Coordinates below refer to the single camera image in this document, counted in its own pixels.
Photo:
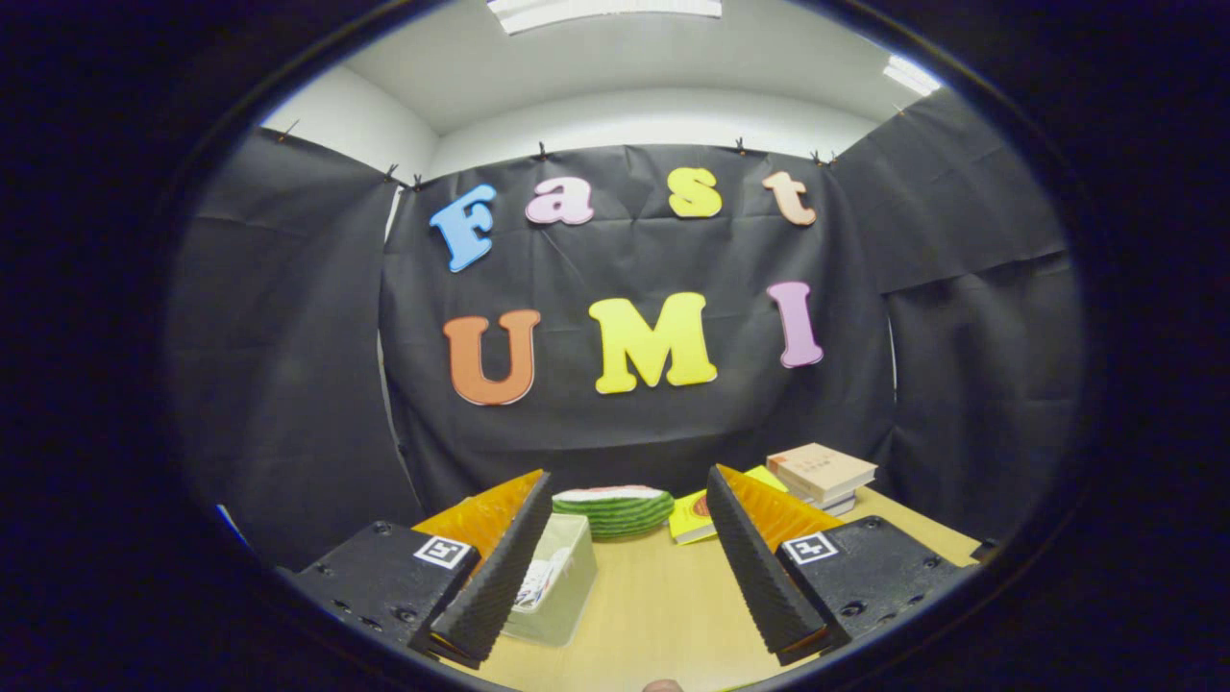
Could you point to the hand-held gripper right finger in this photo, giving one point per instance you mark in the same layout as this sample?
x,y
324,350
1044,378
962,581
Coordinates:
x,y
759,577

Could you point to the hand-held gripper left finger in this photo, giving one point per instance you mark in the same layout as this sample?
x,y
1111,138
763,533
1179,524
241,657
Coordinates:
x,y
495,581

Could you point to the beige fabric storage box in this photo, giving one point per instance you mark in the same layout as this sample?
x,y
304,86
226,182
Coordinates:
x,y
567,596

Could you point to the yellow book with red circle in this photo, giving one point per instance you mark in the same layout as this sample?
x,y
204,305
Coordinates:
x,y
690,519

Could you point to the white book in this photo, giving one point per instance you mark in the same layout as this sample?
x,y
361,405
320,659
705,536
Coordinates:
x,y
836,504

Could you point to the tan cover book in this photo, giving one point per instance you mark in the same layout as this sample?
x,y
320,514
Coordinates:
x,y
822,466

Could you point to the watermelon slice plush toy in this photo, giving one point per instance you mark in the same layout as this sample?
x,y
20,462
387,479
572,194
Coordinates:
x,y
615,511

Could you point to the small ceiling light panel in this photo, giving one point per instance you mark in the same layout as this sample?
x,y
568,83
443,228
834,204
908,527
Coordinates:
x,y
911,75

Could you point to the long ceiling light panel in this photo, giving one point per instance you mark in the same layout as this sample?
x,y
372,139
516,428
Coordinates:
x,y
605,10

